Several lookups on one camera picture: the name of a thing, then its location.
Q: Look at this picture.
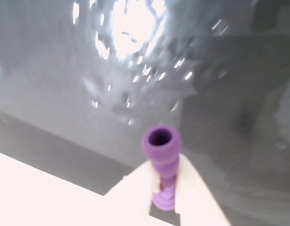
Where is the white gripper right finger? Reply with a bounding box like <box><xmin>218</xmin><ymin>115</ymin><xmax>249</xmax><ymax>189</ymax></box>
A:
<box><xmin>174</xmin><ymin>155</ymin><xmax>228</xmax><ymax>226</ymax></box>

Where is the purple ribbed foam pen grip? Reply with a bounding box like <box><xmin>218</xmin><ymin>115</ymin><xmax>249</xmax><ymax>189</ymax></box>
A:
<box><xmin>141</xmin><ymin>124</ymin><xmax>183</xmax><ymax>211</ymax></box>

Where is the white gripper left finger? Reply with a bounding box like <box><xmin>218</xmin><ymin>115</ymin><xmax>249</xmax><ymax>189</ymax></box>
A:
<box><xmin>88</xmin><ymin>162</ymin><xmax>160</xmax><ymax>226</ymax></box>

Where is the dark grey glossy table mat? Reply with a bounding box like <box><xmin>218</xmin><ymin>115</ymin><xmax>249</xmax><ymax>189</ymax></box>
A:
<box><xmin>0</xmin><ymin>0</ymin><xmax>290</xmax><ymax>226</ymax></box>

